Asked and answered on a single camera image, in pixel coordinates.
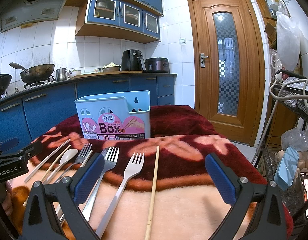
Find steel fork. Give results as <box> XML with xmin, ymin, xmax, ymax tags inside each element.
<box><xmin>54</xmin><ymin>143</ymin><xmax>92</xmax><ymax>183</ymax></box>
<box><xmin>82</xmin><ymin>146</ymin><xmax>119</xmax><ymax>222</ymax></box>

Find bamboo chopstick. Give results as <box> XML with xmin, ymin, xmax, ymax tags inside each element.
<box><xmin>144</xmin><ymin>146</ymin><xmax>160</xmax><ymax>240</ymax></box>

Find beige plastic spoon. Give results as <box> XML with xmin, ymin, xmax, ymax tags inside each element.
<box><xmin>44</xmin><ymin>149</ymin><xmax>78</xmax><ymax>184</ymax></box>

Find person's left hand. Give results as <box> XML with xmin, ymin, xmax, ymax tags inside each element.
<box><xmin>2</xmin><ymin>181</ymin><xmax>13</xmax><ymax>217</ymax></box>

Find blue base cabinets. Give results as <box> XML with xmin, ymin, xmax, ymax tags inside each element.
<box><xmin>0</xmin><ymin>72</ymin><xmax>177</xmax><ymax>152</ymax></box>

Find black wok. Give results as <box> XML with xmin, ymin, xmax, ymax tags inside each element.
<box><xmin>9</xmin><ymin>62</ymin><xmax>55</xmax><ymax>84</ymax></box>
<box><xmin>0</xmin><ymin>74</ymin><xmax>12</xmax><ymax>98</ymax></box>

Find steel kettle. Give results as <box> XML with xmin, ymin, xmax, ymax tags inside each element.
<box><xmin>51</xmin><ymin>68</ymin><xmax>72</xmax><ymax>82</ymax></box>

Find white ceramic bowl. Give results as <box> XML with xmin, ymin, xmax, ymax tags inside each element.
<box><xmin>68</xmin><ymin>70</ymin><xmax>81</xmax><ymax>79</ymax></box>

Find red floral blanket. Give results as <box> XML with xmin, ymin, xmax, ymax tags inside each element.
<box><xmin>7</xmin><ymin>104</ymin><xmax>294</xmax><ymax>240</ymax></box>

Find light blue utensil box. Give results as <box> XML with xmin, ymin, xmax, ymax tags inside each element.
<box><xmin>75</xmin><ymin>90</ymin><xmax>151</xmax><ymax>140</ymax></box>

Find metal bowl with food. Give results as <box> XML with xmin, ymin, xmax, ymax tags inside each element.
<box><xmin>101</xmin><ymin>62</ymin><xmax>121</xmax><ymax>73</ymax></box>

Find black air fryer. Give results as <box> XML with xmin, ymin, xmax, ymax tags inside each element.
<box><xmin>121</xmin><ymin>49</ymin><xmax>146</xmax><ymax>72</ymax></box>

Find range hood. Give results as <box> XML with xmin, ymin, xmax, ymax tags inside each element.
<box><xmin>0</xmin><ymin>0</ymin><xmax>66</xmax><ymax>32</ymax></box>

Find wooden door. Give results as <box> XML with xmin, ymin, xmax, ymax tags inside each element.
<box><xmin>188</xmin><ymin>0</ymin><xmax>265</xmax><ymax>146</ymax></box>

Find dark rice cooker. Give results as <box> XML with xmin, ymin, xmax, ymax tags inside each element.
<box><xmin>145</xmin><ymin>57</ymin><xmax>170</xmax><ymax>73</ymax></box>

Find white plastic bag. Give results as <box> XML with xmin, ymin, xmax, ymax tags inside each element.
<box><xmin>276</xmin><ymin>12</ymin><xmax>300</xmax><ymax>72</ymax></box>

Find wire rack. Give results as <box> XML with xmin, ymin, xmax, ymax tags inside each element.
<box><xmin>256</xmin><ymin>70</ymin><xmax>308</xmax><ymax>225</ymax></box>

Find white cable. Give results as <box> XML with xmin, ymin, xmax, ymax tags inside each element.
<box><xmin>251</xmin><ymin>76</ymin><xmax>308</xmax><ymax>165</ymax></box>

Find blue wall cabinet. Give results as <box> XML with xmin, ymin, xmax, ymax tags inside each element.
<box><xmin>75</xmin><ymin>0</ymin><xmax>160</xmax><ymax>43</ymax></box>

